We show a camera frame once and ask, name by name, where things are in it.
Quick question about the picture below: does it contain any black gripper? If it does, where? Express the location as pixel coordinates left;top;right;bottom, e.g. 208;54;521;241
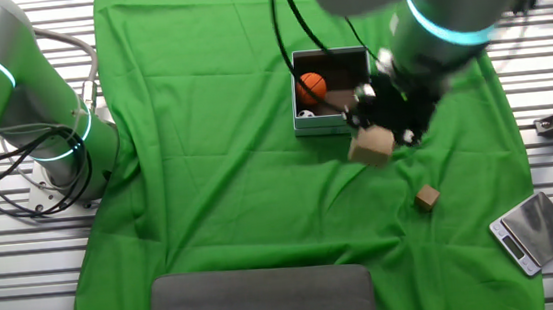
338;44;450;154

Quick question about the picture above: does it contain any large wooden block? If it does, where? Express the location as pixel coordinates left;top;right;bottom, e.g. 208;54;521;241
344;122;400;172

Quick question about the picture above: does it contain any small wooden cube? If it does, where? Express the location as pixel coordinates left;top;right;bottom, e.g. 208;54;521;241
412;182;444;214

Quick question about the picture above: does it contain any pale blue gift box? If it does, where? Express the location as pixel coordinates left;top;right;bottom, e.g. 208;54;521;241
285;44;377;139

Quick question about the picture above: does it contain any orange mini basketball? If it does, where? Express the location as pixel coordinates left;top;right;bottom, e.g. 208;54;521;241
295;70;330;108

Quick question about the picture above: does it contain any green cloth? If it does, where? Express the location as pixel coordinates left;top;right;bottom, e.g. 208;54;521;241
36;0;547;310

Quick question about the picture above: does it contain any silver digital scale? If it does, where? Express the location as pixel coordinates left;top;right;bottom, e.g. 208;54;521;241
485;189;553;282

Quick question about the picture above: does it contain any grey cushion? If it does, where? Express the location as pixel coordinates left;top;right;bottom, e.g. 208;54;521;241
144;256;377;310

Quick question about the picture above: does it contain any thick black cable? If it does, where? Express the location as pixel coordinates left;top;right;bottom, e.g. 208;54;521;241
268;0;349;121

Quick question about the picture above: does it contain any looped black cable bundle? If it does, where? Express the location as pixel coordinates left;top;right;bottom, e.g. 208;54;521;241
0;121;97;220

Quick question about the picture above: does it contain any grey robot hose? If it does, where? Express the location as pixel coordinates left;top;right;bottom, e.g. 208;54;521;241
27;19;104;120

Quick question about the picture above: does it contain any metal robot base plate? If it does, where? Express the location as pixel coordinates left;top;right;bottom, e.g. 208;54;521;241
24;164;105;222

